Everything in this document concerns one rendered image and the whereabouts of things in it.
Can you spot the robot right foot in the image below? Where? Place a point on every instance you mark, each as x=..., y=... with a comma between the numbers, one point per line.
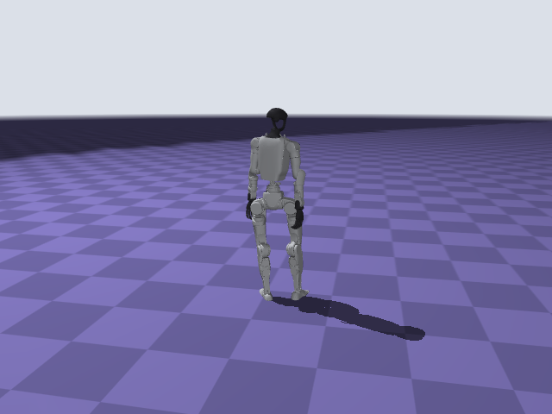
x=297, y=295

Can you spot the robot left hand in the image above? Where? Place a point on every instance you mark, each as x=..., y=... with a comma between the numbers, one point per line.
x=248, y=211

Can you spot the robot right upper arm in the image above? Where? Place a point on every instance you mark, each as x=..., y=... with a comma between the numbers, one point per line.
x=293, y=148

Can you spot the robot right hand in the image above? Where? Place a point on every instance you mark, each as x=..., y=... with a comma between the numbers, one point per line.
x=299, y=216

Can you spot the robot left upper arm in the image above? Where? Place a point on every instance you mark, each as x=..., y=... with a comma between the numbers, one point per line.
x=254, y=156

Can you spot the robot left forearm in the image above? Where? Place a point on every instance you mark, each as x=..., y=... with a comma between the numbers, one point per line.
x=252, y=188

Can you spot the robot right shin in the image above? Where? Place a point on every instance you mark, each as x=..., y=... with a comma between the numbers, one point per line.
x=296, y=266

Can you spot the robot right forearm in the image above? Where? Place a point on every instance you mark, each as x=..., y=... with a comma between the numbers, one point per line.
x=299, y=188

